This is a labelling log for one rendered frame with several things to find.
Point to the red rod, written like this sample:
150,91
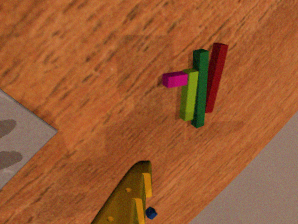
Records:
215,69

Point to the magenta rod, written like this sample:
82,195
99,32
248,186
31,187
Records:
174,79

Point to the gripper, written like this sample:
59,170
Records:
127,202

